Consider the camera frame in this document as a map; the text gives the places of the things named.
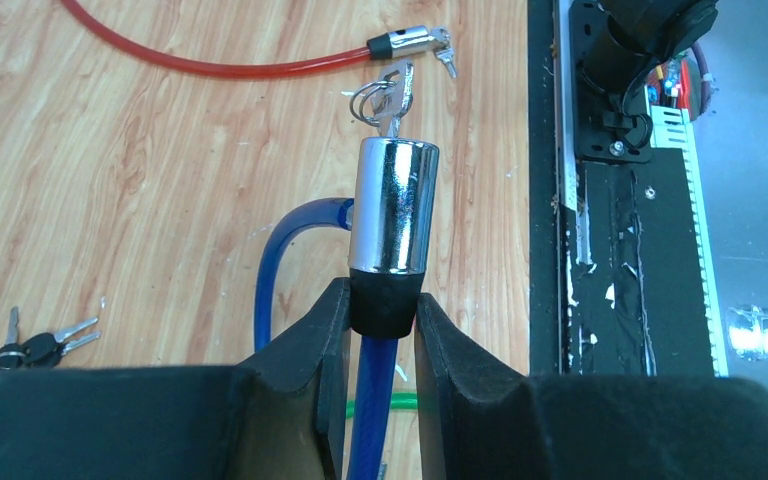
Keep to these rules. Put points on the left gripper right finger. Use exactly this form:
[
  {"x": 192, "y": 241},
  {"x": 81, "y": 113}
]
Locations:
[{"x": 481, "y": 419}]

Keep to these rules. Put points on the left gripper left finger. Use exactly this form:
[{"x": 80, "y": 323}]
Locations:
[{"x": 279, "y": 414}]

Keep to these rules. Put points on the blue cable lock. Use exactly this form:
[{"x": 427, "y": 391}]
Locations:
[{"x": 389, "y": 218}]

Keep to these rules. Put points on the black padlock keys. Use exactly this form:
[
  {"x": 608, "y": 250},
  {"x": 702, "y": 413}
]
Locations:
[{"x": 43, "y": 350}]

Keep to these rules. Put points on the red lock silver keys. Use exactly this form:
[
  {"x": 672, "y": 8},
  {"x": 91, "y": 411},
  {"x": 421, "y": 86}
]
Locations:
[{"x": 443, "y": 49}]

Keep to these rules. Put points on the red cable lock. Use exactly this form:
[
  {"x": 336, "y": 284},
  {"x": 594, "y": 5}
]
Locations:
[{"x": 387, "y": 46}]

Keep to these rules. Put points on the blue lock silver keys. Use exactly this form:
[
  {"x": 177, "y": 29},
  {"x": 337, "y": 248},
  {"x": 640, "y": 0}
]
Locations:
[{"x": 383, "y": 103}]

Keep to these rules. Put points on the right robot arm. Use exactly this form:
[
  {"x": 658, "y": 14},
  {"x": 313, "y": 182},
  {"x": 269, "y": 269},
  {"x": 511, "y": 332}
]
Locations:
[{"x": 614, "y": 47}]

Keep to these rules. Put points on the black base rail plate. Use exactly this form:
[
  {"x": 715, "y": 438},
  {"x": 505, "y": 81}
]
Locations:
[{"x": 622, "y": 279}]

